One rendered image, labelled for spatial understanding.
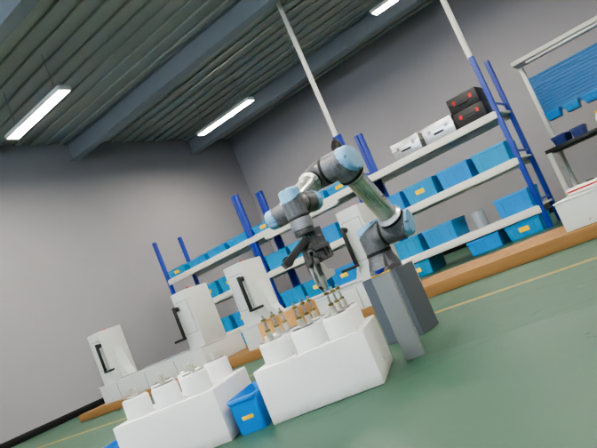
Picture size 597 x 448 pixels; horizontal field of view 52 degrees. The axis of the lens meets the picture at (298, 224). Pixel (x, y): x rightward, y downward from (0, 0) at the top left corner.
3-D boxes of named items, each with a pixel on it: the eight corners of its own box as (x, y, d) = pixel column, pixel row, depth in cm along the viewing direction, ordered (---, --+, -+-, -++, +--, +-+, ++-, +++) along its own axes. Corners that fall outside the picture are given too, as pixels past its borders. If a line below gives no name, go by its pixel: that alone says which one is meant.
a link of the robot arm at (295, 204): (302, 183, 208) (290, 185, 201) (314, 212, 207) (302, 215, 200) (285, 193, 212) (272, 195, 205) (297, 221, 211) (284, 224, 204)
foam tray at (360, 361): (299, 395, 235) (282, 351, 237) (393, 358, 228) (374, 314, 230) (274, 425, 197) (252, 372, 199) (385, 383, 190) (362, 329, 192)
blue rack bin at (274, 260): (289, 265, 864) (283, 251, 866) (310, 255, 844) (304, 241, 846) (269, 271, 822) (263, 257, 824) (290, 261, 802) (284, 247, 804)
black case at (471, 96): (464, 116, 693) (457, 102, 694) (491, 101, 673) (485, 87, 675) (450, 116, 658) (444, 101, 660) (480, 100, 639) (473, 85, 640)
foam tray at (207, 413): (175, 443, 245) (159, 400, 247) (262, 409, 239) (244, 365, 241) (131, 479, 207) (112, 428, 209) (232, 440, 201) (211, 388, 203)
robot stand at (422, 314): (405, 333, 282) (379, 274, 285) (439, 323, 272) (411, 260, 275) (388, 345, 267) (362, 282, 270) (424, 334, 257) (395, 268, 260)
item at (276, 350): (310, 384, 202) (289, 332, 204) (287, 396, 197) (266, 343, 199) (297, 386, 210) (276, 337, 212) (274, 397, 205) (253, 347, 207)
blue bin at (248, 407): (262, 412, 230) (250, 382, 231) (289, 403, 228) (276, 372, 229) (238, 437, 201) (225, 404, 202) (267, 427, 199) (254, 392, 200)
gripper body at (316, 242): (335, 256, 202) (321, 223, 203) (312, 266, 199) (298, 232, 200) (328, 260, 209) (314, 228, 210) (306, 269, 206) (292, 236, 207)
